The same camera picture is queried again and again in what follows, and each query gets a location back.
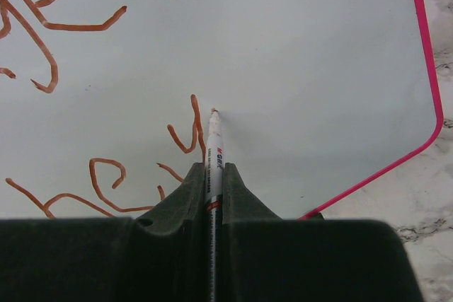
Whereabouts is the whiteboard marker white barrel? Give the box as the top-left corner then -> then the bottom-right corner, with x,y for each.
205,108 -> 224,302

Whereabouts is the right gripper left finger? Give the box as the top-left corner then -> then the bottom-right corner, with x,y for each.
1,163 -> 205,301

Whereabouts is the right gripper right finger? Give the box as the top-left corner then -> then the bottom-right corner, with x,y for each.
222,163 -> 423,302

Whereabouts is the whiteboard with pink frame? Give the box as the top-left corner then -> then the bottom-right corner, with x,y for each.
1,0 -> 442,219

